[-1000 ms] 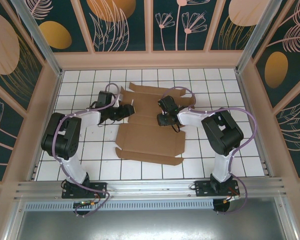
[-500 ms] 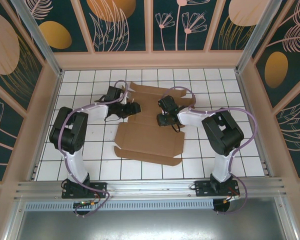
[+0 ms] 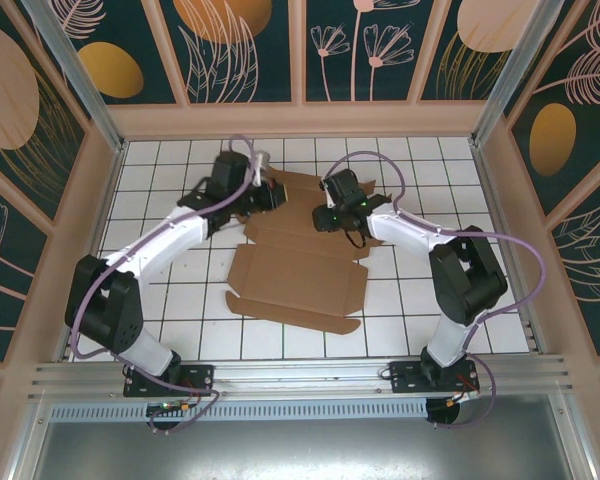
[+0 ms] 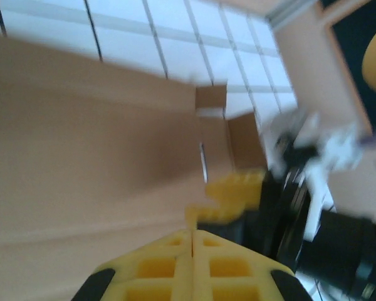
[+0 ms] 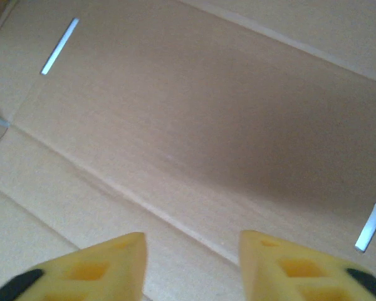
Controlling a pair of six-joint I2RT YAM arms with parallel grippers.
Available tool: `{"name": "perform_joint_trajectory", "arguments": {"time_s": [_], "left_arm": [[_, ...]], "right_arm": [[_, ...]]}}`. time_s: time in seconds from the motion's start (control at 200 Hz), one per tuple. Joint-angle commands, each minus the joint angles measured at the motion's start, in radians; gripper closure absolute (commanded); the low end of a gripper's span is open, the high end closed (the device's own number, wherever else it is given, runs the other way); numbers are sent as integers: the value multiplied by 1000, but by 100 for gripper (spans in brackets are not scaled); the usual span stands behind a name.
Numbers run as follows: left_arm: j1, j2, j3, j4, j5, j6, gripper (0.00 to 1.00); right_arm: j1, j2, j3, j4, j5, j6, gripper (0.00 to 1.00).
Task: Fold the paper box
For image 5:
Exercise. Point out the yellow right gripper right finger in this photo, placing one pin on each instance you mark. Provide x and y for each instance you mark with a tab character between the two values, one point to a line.
260	276

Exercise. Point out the brown cardboard paper box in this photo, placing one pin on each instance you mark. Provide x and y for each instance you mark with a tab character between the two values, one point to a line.
188	125

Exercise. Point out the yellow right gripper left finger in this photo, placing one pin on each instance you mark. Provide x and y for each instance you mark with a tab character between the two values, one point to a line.
125	276

